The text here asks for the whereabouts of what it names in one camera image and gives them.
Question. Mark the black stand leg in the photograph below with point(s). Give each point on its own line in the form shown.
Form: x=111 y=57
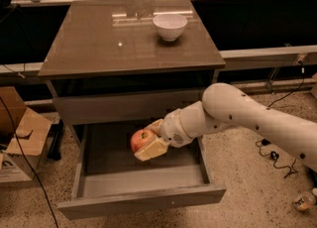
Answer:
x=56 y=132

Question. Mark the brown cardboard box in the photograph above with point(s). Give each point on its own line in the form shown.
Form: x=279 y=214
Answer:
x=23 y=134

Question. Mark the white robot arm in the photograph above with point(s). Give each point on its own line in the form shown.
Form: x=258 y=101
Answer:
x=221 y=107

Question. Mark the closed grey top drawer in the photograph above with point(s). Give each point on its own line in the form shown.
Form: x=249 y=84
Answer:
x=123 y=107

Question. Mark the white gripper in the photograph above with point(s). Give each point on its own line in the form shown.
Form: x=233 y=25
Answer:
x=172 y=127

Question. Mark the grey drawer cabinet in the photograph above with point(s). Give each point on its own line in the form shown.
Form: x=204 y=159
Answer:
x=112 y=47

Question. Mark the white ceramic bowl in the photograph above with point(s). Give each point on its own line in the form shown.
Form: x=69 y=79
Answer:
x=169 y=26

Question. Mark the open grey middle drawer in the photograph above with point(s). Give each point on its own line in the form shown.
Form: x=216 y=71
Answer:
x=109 y=180

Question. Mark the plastic bottle on floor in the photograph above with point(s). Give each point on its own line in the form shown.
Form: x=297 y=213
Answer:
x=305 y=200

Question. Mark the red apple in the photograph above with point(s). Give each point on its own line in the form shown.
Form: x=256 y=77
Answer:
x=140 y=138

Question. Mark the black power adapter with cable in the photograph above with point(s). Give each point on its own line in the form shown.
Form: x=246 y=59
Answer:
x=274 y=157

